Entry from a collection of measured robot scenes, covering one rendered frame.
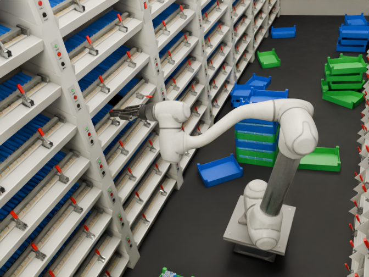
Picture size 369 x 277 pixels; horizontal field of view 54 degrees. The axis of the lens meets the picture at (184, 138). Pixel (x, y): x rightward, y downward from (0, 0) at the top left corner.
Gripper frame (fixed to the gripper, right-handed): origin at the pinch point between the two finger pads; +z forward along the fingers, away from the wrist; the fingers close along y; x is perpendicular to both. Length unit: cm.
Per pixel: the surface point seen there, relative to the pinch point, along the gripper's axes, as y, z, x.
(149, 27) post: 48, -4, 25
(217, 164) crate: 76, -3, -99
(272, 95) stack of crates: 134, -38, -72
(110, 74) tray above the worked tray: 12.6, 4.7, 15.7
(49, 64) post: -27.4, -4.7, 40.9
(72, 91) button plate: -23.2, -4.3, 26.2
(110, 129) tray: -4.7, 4.1, -6.9
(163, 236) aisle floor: 0, 8, -99
